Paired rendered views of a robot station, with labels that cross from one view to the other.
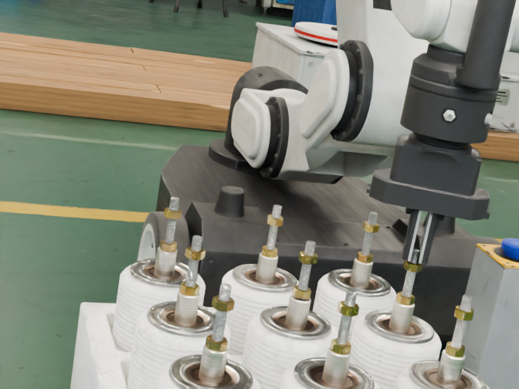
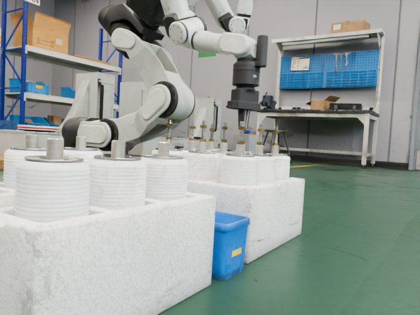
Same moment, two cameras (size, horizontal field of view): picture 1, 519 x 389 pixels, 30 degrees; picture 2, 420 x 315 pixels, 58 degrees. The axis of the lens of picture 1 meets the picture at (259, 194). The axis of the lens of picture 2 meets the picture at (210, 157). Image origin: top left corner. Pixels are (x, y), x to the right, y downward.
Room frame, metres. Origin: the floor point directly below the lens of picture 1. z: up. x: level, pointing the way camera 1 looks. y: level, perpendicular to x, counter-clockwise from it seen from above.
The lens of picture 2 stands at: (0.07, 0.71, 0.29)
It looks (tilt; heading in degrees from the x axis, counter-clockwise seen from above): 3 degrees down; 320
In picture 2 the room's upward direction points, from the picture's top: 3 degrees clockwise
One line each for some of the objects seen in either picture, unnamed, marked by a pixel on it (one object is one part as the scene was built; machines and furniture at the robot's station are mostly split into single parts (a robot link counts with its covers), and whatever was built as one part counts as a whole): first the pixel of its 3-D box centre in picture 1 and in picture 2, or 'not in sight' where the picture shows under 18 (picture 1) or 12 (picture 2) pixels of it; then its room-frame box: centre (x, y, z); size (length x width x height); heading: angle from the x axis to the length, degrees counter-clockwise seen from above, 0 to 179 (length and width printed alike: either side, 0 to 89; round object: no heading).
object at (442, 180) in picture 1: (439, 149); (245, 90); (0.96, -0.17, 0.45); 0.13 x 0.10 x 0.12; 84
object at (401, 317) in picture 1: (401, 316); not in sight; (0.97, -0.17, 0.26); 0.02 x 0.02 x 0.03
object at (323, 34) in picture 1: (338, 35); (38, 128); (3.28, -0.17, 0.29); 0.30 x 0.30 x 0.06
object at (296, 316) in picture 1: (297, 312); (223, 148); (0.93, -0.06, 0.26); 0.02 x 0.02 x 0.03
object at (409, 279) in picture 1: (408, 283); not in sight; (0.97, -0.17, 0.30); 0.01 x 0.01 x 0.08
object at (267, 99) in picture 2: not in sight; (268, 101); (3.93, -3.56, 0.87); 0.41 x 0.17 x 0.25; 107
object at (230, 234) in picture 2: not in sight; (183, 235); (0.78, 0.18, 0.06); 0.30 x 0.11 x 0.12; 17
